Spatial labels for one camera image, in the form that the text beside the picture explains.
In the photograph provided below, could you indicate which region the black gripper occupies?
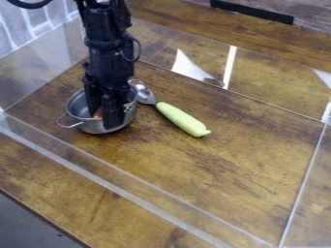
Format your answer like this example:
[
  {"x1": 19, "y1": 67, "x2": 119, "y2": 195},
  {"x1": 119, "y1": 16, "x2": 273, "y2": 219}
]
[{"x1": 83, "y1": 38, "x2": 141, "y2": 130}]

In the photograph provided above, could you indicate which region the silver metal pot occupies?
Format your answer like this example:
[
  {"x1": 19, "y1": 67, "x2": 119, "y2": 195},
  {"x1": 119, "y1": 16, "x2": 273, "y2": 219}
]
[{"x1": 56, "y1": 86, "x2": 141, "y2": 136}]

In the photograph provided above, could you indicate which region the red and white toy mushroom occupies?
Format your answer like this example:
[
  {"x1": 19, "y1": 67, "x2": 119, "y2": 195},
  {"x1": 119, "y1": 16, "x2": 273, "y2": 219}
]
[{"x1": 94, "y1": 108, "x2": 103, "y2": 118}]

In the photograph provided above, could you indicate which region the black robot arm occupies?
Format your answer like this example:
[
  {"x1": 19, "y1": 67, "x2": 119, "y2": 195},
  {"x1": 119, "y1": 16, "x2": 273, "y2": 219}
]
[{"x1": 75, "y1": 0, "x2": 138, "y2": 130}]

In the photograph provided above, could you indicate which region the black bar in background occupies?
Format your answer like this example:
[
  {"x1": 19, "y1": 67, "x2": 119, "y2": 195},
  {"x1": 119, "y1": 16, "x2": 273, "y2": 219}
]
[{"x1": 210, "y1": 0, "x2": 295, "y2": 25}]

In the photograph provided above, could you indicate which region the spoon with green handle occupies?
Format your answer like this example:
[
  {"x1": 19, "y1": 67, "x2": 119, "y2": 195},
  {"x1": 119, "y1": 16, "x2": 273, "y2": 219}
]
[{"x1": 130, "y1": 79, "x2": 211, "y2": 138}]

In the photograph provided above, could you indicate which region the black cable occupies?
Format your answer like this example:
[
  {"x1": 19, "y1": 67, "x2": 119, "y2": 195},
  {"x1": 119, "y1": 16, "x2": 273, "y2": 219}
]
[{"x1": 6, "y1": 0, "x2": 143, "y2": 64}]

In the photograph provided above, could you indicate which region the clear acrylic enclosure wall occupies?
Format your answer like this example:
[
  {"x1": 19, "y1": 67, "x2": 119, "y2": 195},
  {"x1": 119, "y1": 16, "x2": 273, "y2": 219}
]
[{"x1": 0, "y1": 0, "x2": 331, "y2": 248}]

